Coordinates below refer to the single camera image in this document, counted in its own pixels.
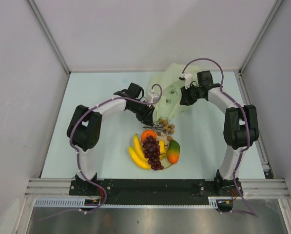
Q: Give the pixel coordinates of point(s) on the white slotted cable duct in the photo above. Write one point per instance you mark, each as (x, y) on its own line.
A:
(90, 204)

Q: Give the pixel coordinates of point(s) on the yellow fake banana bunch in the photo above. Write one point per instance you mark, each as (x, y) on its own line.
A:
(136, 153)

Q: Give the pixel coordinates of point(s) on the brown fake nuts cluster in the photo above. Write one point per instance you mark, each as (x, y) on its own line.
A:
(162, 128)

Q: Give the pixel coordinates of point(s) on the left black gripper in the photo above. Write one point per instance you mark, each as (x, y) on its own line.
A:
(146, 117)

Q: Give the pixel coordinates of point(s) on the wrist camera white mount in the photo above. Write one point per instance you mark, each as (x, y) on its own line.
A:
(187, 78)
(153, 98)

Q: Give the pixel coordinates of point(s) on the beige round plate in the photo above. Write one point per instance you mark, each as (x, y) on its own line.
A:
(165, 161)

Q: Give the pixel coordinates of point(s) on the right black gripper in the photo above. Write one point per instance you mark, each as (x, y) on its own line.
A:
(185, 99)

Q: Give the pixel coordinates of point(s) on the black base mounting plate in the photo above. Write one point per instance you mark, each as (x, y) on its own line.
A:
(165, 192)

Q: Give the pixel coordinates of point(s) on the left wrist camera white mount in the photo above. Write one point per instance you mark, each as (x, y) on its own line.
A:
(153, 98)

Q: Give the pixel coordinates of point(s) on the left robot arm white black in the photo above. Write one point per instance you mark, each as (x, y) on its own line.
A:
(84, 128)

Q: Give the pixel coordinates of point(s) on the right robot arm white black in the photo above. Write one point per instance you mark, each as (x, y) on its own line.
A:
(240, 126)

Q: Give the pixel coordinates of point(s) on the dark red fake grapes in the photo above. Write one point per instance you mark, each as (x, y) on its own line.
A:
(152, 152)

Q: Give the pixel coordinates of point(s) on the orange fake persimmon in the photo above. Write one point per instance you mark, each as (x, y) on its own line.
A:
(148, 133)

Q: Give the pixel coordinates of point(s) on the translucent plastic avocado-print bag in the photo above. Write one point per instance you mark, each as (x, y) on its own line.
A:
(169, 105)

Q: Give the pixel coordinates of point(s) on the green orange fake mango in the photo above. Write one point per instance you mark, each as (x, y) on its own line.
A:
(173, 152)

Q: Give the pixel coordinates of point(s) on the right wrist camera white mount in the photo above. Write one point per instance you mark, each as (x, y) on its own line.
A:
(187, 78)

